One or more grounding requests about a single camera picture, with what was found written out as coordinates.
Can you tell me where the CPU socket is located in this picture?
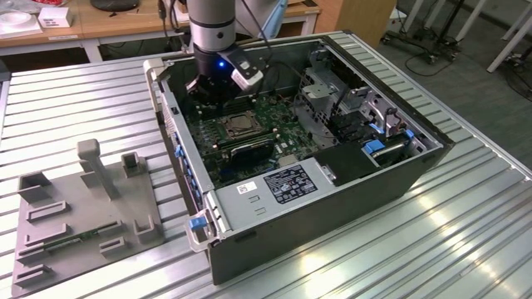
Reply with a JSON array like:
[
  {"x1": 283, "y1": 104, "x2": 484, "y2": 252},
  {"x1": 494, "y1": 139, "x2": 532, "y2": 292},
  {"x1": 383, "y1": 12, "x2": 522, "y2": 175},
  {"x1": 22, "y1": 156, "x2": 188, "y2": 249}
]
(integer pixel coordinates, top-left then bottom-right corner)
[{"x1": 222, "y1": 111, "x2": 266, "y2": 140}]

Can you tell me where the black expansion card with fan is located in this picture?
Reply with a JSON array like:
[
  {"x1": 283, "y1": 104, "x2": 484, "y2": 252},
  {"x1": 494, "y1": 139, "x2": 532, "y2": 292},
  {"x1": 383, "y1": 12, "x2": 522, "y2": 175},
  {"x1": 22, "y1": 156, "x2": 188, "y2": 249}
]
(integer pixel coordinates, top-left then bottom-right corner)
[{"x1": 227, "y1": 138, "x2": 275, "y2": 168}]

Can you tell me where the blue drive carrier handle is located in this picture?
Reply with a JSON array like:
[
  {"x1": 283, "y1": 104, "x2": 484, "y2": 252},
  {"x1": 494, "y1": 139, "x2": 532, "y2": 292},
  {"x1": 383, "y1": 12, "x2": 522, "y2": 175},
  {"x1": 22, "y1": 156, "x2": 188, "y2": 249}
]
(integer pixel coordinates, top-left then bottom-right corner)
[{"x1": 360, "y1": 140, "x2": 383, "y2": 156}]

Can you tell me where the white barcode sticker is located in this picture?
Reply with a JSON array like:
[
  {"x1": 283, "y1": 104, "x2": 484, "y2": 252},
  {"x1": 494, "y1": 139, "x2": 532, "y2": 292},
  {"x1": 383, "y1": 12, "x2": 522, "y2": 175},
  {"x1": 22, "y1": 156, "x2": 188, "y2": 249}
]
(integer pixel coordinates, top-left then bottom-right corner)
[{"x1": 235, "y1": 183, "x2": 260, "y2": 196}]

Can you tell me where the silver CPU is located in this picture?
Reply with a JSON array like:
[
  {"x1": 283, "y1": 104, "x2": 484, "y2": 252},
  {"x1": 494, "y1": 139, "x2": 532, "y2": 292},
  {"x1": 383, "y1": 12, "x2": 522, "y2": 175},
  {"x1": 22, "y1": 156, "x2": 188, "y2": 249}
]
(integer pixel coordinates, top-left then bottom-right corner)
[{"x1": 230, "y1": 116, "x2": 255, "y2": 131}]

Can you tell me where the grey power supply unit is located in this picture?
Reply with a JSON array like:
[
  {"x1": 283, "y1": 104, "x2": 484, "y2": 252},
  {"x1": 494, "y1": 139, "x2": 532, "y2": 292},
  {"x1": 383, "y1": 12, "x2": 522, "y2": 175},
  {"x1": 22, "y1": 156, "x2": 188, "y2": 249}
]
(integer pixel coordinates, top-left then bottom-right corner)
[{"x1": 206, "y1": 155, "x2": 338, "y2": 234}]

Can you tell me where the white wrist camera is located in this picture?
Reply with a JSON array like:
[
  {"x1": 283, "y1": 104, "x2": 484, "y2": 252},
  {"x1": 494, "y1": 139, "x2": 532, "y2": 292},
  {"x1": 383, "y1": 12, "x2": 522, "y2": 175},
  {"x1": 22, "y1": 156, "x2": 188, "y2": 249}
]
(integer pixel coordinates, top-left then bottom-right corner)
[{"x1": 218, "y1": 51, "x2": 266, "y2": 93}]

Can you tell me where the black and grey PC case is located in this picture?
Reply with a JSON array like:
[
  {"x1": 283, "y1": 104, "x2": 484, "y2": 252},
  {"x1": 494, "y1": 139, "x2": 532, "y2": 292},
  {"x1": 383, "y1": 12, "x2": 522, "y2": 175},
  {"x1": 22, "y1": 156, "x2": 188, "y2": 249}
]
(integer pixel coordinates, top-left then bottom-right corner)
[{"x1": 143, "y1": 29, "x2": 455, "y2": 286}]

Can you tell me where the white bowl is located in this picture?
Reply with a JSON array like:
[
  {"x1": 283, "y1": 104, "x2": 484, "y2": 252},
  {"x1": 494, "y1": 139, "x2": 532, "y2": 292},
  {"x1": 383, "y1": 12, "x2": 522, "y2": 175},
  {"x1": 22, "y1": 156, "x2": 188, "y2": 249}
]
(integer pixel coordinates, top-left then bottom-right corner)
[{"x1": 0, "y1": 11, "x2": 43, "y2": 35}]

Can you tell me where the green RAM stick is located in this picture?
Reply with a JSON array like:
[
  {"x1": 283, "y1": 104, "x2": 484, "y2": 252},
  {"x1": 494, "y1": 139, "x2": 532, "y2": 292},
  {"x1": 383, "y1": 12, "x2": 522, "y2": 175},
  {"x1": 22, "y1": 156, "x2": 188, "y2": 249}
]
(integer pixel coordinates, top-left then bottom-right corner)
[{"x1": 42, "y1": 229, "x2": 103, "y2": 250}]

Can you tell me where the black wheeled stand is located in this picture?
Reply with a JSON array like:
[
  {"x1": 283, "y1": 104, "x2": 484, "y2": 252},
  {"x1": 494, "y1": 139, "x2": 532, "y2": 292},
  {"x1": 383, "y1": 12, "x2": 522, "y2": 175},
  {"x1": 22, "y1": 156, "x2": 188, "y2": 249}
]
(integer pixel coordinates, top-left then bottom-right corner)
[{"x1": 380, "y1": 0, "x2": 467, "y2": 65}]

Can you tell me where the green motherboard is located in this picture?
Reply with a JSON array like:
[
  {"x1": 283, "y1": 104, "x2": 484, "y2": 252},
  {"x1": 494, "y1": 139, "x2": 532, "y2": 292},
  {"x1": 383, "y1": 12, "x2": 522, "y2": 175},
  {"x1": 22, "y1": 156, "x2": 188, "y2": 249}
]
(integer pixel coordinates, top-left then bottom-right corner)
[{"x1": 183, "y1": 93, "x2": 322, "y2": 184}]

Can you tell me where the white cardboard box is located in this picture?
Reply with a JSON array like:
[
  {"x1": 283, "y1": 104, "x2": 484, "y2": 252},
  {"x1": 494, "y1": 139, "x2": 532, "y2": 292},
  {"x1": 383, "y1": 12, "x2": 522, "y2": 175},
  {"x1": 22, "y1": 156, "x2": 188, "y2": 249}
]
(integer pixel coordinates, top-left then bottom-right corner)
[{"x1": 36, "y1": 6, "x2": 75, "y2": 29}]

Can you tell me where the wooden cabinet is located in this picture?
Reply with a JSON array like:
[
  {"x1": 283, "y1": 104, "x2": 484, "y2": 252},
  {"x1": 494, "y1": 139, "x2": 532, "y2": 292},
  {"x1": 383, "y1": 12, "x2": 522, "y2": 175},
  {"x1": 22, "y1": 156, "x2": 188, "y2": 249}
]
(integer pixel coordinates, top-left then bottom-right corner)
[{"x1": 315, "y1": 0, "x2": 396, "y2": 49}]

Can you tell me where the perforated metal drive cage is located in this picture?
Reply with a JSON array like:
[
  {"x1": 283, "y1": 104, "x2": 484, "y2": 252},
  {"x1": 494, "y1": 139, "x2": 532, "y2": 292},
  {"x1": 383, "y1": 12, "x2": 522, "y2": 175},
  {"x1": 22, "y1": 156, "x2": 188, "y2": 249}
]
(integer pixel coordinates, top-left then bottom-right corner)
[{"x1": 298, "y1": 48, "x2": 348, "y2": 146}]

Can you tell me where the black hanging cable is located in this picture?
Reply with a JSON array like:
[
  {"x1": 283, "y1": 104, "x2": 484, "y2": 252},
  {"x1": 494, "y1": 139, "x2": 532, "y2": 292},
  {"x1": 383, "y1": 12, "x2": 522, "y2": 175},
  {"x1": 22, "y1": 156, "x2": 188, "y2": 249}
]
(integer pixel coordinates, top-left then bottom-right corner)
[{"x1": 156, "y1": 0, "x2": 172, "y2": 38}]

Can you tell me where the metal socket cover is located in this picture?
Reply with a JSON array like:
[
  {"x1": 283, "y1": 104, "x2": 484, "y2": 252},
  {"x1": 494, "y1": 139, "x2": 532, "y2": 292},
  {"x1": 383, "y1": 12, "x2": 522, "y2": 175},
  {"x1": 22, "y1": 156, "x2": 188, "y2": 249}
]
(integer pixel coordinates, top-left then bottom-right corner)
[{"x1": 223, "y1": 112, "x2": 264, "y2": 140}]

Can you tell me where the black round object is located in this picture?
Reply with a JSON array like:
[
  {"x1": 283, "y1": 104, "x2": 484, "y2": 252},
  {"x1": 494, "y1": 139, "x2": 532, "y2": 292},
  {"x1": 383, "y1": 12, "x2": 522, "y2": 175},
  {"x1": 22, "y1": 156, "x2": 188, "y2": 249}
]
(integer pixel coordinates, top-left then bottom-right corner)
[{"x1": 90, "y1": 0, "x2": 140, "y2": 11}]

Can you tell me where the white table leg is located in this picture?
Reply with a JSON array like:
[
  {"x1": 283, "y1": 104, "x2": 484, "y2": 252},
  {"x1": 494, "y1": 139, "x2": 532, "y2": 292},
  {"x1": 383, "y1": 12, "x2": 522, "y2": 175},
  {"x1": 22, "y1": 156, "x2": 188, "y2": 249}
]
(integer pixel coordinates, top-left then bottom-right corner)
[{"x1": 486, "y1": 18, "x2": 532, "y2": 74}]

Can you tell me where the wooden desk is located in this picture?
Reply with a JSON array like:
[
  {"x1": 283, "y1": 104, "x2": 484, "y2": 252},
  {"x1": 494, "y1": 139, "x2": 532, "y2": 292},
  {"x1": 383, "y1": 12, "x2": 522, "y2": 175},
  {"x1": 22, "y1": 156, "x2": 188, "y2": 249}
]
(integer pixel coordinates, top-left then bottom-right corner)
[{"x1": 0, "y1": 0, "x2": 324, "y2": 63}]

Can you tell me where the grey parts rack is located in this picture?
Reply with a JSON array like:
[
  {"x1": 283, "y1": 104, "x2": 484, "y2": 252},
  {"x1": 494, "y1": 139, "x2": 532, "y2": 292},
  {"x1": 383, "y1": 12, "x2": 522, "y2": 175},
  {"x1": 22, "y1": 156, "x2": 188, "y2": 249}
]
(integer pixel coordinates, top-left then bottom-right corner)
[{"x1": 11, "y1": 138, "x2": 167, "y2": 297}]

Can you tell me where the black plastic shroud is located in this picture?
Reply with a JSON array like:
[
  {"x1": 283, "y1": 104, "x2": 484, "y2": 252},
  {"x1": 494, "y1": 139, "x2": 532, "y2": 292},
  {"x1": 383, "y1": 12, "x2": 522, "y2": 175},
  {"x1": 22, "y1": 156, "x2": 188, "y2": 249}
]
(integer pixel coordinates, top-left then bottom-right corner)
[{"x1": 314, "y1": 145, "x2": 383, "y2": 187}]

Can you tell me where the black rating label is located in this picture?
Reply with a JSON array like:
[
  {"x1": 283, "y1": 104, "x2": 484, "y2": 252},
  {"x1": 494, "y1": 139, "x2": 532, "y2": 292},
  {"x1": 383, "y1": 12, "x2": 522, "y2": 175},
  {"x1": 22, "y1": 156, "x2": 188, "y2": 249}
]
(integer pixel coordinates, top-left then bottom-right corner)
[{"x1": 263, "y1": 164, "x2": 319, "y2": 205}]

